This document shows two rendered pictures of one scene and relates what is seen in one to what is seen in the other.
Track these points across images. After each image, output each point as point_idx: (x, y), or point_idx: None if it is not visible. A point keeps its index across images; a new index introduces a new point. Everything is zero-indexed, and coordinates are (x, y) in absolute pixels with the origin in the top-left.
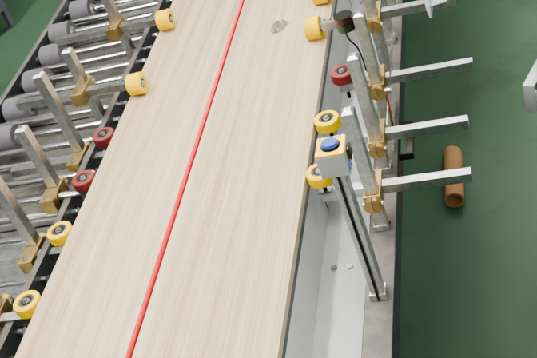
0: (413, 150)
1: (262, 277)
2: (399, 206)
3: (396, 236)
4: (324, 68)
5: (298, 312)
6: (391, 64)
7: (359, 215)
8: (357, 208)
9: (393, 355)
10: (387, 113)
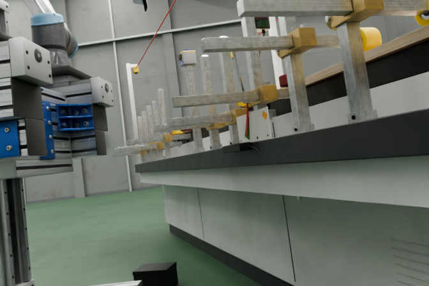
0: (224, 149)
1: None
2: (216, 156)
3: (205, 153)
4: (320, 75)
5: (228, 138)
6: (237, 75)
7: (188, 95)
8: (188, 90)
9: (182, 158)
10: (243, 115)
